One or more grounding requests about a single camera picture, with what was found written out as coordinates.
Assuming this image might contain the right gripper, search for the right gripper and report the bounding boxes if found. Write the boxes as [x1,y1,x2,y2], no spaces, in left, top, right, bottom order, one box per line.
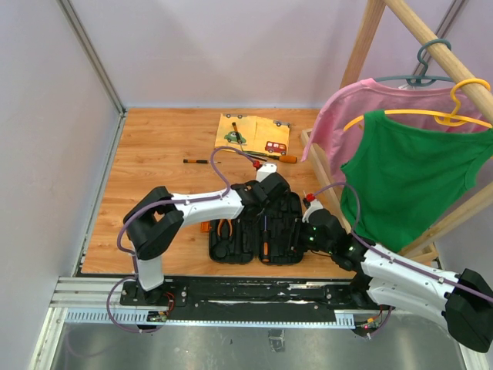
[274,214,334,254]

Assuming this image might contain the black plastic tool case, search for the black plastic tool case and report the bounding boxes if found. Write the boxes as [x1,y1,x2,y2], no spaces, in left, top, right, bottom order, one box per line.
[201,192,304,266]

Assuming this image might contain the orange needle nose pliers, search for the orange needle nose pliers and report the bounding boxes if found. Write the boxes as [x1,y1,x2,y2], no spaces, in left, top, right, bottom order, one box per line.
[216,219,233,239]

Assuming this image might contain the black handled screwdriver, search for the black handled screwdriver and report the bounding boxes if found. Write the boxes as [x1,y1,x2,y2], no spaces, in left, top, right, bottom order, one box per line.
[260,215,270,263]

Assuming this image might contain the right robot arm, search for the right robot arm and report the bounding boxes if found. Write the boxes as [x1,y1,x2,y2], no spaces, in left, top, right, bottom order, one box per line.
[294,207,492,353]

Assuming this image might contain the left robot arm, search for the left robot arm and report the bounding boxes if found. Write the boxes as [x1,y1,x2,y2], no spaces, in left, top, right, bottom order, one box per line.
[116,172,290,305]

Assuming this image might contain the yellow car print cloth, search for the yellow car print cloth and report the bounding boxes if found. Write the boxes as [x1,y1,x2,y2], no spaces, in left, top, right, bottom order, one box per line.
[214,113,291,156]

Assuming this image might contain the small screwdriver on cloth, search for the small screwdriver on cloth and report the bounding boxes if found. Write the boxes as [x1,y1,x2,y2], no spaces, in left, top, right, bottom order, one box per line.
[232,122,244,152]

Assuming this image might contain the small black precision screwdriver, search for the small black precision screwdriver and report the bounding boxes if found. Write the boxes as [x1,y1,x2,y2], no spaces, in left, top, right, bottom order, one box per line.
[183,159,221,164]

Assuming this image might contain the green tank top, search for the green tank top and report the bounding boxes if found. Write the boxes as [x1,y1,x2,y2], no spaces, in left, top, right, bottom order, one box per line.
[340,119,492,252]

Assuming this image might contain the pink t-shirt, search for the pink t-shirt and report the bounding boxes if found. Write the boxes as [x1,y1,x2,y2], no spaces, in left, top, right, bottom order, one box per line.
[301,78,493,188]

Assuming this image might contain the yellow clothes hanger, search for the yellow clothes hanger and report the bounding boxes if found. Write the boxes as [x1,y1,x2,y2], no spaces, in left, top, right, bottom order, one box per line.
[334,79,487,134]

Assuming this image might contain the teal clothes hanger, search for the teal clothes hanger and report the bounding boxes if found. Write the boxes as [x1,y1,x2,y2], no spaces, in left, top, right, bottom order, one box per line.
[374,39,453,87]

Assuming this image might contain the wooden clothes rack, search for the wooden clothes rack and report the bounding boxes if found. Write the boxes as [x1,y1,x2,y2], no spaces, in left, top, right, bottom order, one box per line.
[300,0,493,273]

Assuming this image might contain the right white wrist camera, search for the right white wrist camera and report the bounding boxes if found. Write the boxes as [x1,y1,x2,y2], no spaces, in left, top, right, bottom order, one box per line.
[302,193,326,223]

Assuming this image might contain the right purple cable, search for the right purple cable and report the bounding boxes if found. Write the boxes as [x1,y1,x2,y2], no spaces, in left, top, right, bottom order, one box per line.
[303,182,493,340]

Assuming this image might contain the purple cable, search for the purple cable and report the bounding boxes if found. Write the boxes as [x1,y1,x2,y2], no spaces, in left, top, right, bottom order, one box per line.
[106,146,261,335]
[303,182,493,340]

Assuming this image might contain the orange handled screwdriver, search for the orange handled screwdriver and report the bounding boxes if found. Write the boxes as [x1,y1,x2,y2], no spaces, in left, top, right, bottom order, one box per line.
[267,155,297,164]

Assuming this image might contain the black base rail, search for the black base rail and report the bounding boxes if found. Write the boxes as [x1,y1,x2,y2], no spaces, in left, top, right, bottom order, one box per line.
[49,274,473,331]

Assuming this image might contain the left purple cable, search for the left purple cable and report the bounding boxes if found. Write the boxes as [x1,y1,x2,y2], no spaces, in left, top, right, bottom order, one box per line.
[106,146,261,335]

